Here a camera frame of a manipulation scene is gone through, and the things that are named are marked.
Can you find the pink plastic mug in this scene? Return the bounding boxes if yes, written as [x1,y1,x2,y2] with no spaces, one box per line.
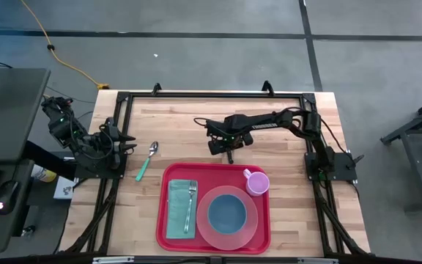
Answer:
[242,168,271,197]

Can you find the black lever handle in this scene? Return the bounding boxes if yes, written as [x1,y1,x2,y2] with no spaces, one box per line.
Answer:
[345,153,366,171]

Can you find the spoon with teal handle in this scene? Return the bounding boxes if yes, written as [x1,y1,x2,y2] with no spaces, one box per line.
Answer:
[134,140,160,183]

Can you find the silver metal fork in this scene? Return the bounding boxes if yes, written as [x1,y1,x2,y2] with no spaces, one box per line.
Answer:
[182,179,199,235]

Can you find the silver metal bracket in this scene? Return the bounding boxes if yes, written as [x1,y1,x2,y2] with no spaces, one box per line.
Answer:
[297,257,341,264]
[92,256,136,264]

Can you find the white cardboard box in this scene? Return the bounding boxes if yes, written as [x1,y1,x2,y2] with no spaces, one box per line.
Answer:
[52,176,76,200]

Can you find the teal cloth napkin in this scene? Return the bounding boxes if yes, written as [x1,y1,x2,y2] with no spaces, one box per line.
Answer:
[165,178,199,241]

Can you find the blue-grey bowl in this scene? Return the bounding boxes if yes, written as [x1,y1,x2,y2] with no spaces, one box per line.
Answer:
[207,193,248,236]

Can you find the black side desk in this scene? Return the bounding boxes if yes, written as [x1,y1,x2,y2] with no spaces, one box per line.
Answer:
[0,67,51,254]

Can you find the black computer mouse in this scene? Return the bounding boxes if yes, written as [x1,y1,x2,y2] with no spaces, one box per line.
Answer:
[0,180,21,216]

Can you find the black aluminium table frame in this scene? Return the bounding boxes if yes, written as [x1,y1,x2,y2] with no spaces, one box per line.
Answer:
[59,82,372,257]

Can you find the red plastic tray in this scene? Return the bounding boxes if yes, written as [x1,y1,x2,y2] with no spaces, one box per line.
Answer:
[155,162,272,255]

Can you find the yellow extension cable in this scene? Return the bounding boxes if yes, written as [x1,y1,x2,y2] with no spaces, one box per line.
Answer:
[19,0,111,91]

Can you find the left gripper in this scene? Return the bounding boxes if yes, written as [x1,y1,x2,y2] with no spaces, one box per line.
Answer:
[98,116,138,170]

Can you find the yellow and white bottle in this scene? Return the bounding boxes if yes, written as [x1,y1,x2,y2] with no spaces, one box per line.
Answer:
[30,164,58,183]

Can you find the pink plastic plate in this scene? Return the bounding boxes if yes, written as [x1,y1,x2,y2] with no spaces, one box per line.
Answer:
[196,185,259,252]

